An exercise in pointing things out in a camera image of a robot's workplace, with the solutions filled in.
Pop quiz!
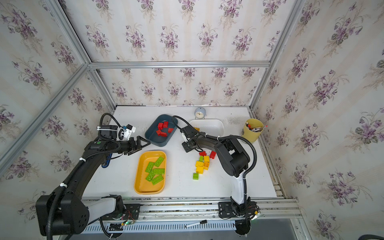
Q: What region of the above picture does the blue stapler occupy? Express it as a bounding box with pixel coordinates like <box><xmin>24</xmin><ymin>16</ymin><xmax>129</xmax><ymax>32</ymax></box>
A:
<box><xmin>101</xmin><ymin>154</ymin><xmax>113</xmax><ymax>169</ymax></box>

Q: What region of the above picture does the dark teal plastic bin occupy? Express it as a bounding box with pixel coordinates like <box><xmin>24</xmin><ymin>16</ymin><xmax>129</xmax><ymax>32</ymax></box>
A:
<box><xmin>145</xmin><ymin>114</ymin><xmax>178</xmax><ymax>147</ymax></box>

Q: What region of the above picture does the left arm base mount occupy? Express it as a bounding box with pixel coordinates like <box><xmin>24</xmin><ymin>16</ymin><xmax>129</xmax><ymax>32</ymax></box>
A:
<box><xmin>102</xmin><ymin>204</ymin><xmax>141</xmax><ymax>222</ymax></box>

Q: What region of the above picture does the white plastic bin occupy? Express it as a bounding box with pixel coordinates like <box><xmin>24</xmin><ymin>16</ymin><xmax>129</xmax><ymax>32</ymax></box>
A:
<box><xmin>190</xmin><ymin>119</ymin><xmax>224</xmax><ymax>137</ymax></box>

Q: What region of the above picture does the green lego brick top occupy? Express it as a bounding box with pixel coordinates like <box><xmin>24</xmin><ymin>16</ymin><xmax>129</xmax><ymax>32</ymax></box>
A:
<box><xmin>153</xmin><ymin>168</ymin><xmax>165</xmax><ymax>175</ymax></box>

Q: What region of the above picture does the yellow pen cup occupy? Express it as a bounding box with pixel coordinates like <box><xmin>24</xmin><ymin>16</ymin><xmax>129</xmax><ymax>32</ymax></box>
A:
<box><xmin>242</xmin><ymin>119</ymin><xmax>267</xmax><ymax>143</ymax></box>

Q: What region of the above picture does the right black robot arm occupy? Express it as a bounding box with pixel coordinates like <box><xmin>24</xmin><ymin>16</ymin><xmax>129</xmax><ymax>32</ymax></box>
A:
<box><xmin>172</xmin><ymin>115</ymin><xmax>258</xmax><ymax>216</ymax></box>

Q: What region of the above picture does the light blue desk clock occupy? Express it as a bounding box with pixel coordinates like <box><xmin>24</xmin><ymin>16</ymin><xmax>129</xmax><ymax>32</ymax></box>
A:
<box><xmin>194</xmin><ymin>107</ymin><xmax>207</xmax><ymax>119</ymax></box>

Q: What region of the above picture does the black marker pen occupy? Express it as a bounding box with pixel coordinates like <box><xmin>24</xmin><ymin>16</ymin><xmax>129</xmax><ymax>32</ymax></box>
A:
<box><xmin>185</xmin><ymin>220</ymin><xmax>208</xmax><ymax>228</ymax></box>

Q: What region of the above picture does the yellow lego brick pile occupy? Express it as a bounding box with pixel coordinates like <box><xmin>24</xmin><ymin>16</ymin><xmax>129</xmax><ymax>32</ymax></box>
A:
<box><xmin>196</xmin><ymin>166</ymin><xmax>204</xmax><ymax>175</ymax></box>

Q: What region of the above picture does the yellow plastic tray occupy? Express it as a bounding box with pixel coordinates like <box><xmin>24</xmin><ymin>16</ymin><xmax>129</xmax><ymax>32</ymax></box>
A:
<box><xmin>134</xmin><ymin>151</ymin><xmax>167</xmax><ymax>195</ymax></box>

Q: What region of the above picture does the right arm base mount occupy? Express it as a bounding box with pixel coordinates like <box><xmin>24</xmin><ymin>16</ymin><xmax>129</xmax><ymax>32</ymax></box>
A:
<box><xmin>218</xmin><ymin>202</ymin><xmax>239</xmax><ymax>220</ymax></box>

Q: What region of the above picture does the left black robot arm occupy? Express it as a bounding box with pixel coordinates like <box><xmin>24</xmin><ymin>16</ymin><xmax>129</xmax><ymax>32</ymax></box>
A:
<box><xmin>36</xmin><ymin>113</ymin><xmax>151</xmax><ymax>240</ymax></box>

